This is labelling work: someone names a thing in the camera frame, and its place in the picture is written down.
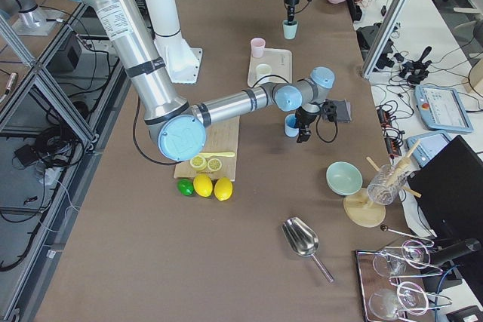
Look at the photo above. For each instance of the wine glass rack tray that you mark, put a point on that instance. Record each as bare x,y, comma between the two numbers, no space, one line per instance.
391,281

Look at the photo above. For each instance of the mint green cup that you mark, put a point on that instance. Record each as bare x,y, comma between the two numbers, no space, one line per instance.
289,29

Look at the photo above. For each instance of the blue teach pendant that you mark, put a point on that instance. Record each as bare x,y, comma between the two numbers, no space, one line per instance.
440,108
431,143

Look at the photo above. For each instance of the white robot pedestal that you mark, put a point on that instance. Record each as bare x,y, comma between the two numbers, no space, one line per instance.
182,62

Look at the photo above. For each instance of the cream plastic cup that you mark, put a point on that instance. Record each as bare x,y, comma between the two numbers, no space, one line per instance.
262,72

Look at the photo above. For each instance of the blue plastic cup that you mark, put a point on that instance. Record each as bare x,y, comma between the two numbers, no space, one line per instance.
291,130

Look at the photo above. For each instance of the aluminium frame post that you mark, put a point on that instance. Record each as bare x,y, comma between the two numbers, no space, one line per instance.
382,37

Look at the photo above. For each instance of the pink plastic cup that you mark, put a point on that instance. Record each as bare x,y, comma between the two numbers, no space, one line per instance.
257,47

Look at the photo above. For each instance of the yellow plastic knife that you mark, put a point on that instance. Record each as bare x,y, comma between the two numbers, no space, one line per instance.
217,154

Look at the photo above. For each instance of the metal scoop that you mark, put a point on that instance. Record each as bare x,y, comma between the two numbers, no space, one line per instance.
304,242

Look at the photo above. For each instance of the yellow lemon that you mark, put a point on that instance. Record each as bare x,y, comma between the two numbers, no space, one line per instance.
223,189
203,185

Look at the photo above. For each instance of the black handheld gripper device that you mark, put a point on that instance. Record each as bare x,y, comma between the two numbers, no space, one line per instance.
416,70

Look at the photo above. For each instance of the black monitor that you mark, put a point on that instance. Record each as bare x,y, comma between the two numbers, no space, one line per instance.
451,191

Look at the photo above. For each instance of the clear glass cup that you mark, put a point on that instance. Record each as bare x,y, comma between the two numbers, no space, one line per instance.
387,184

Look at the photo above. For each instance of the halved lemon slice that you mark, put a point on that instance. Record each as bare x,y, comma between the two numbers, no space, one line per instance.
198,163

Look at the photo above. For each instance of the wooden cup tree stand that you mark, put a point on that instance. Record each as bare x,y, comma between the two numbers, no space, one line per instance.
364,212

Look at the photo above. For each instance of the green lime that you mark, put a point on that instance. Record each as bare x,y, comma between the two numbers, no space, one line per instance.
185,187

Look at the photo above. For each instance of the wooden cutting board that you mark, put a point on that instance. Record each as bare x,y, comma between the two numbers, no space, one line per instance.
221,137

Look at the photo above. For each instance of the cream serving tray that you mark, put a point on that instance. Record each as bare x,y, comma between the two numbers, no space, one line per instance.
280,61

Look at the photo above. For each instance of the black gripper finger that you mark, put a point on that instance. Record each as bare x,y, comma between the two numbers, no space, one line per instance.
304,133
290,14

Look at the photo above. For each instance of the mint green bowl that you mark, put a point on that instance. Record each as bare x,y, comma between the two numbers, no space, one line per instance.
343,178

